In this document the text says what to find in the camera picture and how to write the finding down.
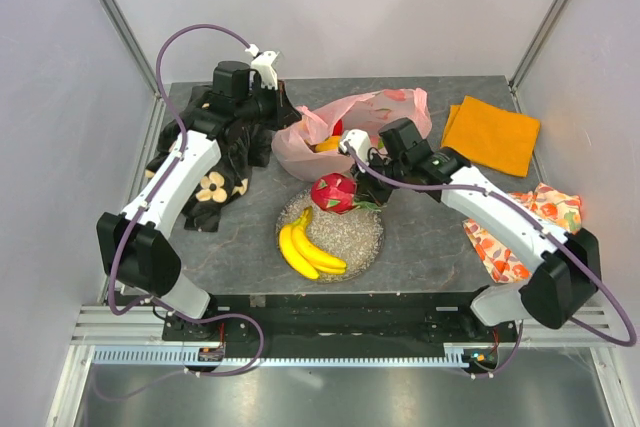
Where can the pink plastic bag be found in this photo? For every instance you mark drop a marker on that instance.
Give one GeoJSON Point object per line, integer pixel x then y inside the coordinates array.
{"type": "Point", "coordinates": [308, 149]}

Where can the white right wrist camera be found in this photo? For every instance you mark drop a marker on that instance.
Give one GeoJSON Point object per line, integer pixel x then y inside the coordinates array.
{"type": "Point", "coordinates": [357, 140]}

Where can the red fake dragon fruit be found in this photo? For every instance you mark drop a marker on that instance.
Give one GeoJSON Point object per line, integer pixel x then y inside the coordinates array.
{"type": "Point", "coordinates": [336, 193]}

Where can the speckled round plate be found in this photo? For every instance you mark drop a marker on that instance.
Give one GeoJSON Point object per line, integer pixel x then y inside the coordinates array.
{"type": "Point", "coordinates": [355, 237]}

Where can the orange folded cloth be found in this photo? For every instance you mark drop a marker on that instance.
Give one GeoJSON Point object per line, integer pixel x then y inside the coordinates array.
{"type": "Point", "coordinates": [491, 136]}

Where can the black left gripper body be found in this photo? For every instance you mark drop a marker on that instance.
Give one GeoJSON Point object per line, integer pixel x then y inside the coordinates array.
{"type": "Point", "coordinates": [268, 107]}

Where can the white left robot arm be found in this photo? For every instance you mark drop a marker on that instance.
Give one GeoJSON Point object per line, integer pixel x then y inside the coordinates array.
{"type": "Point", "coordinates": [134, 244]}

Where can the black flower patterned cloth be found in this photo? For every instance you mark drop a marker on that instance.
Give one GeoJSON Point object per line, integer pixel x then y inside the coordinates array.
{"type": "Point", "coordinates": [226, 181]}

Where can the grey slotted cable duct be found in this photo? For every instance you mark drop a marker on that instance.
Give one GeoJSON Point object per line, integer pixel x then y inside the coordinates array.
{"type": "Point", "coordinates": [156, 355]}

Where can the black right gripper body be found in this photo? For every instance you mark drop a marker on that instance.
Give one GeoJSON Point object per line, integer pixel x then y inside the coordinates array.
{"type": "Point", "coordinates": [393, 169]}

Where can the red fake apple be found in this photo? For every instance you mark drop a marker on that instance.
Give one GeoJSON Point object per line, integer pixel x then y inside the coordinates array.
{"type": "Point", "coordinates": [338, 128]}

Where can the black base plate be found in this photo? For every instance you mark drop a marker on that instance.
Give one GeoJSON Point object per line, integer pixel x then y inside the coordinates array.
{"type": "Point", "coordinates": [430, 317]}

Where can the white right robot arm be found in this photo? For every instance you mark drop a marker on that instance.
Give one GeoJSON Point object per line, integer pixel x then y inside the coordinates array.
{"type": "Point", "coordinates": [564, 267]}

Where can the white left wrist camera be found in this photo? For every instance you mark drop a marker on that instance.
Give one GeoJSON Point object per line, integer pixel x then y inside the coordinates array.
{"type": "Point", "coordinates": [264, 63]}

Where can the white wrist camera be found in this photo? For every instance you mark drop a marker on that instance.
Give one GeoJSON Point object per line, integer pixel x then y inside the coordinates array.
{"type": "Point", "coordinates": [357, 140]}
{"type": "Point", "coordinates": [264, 63]}

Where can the yellow fake banana bunch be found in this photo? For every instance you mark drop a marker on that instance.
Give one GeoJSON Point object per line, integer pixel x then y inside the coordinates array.
{"type": "Point", "coordinates": [302, 255]}

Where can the yellow fake bell pepper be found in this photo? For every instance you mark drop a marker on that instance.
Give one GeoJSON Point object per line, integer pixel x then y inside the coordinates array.
{"type": "Point", "coordinates": [330, 144]}

